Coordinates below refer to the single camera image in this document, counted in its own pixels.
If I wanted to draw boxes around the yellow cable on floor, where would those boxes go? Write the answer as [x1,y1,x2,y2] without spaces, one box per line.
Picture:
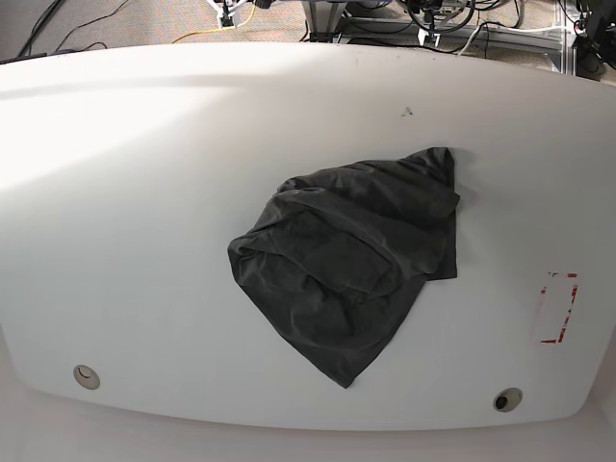
[171,0,256,44]

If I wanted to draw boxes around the aluminium frame stand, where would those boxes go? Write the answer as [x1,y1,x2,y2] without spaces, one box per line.
[301,1,578,76]

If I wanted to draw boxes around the right table grommet hole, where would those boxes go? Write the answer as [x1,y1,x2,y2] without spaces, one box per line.
[493,388,523,413]

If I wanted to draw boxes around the red tape rectangle marking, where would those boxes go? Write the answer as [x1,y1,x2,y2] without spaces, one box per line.
[534,272,578,345]

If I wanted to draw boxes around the black cables on floor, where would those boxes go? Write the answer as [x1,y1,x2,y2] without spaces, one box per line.
[0,0,131,64]

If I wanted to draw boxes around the dark grey t-shirt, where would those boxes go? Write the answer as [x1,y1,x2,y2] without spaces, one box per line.
[227,147,460,388]

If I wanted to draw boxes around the table grommet hole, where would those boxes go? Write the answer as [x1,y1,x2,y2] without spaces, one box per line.
[73,365,101,391]
[493,388,523,413]

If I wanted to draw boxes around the left table grommet hole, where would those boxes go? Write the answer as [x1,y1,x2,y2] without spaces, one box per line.
[73,365,101,391]

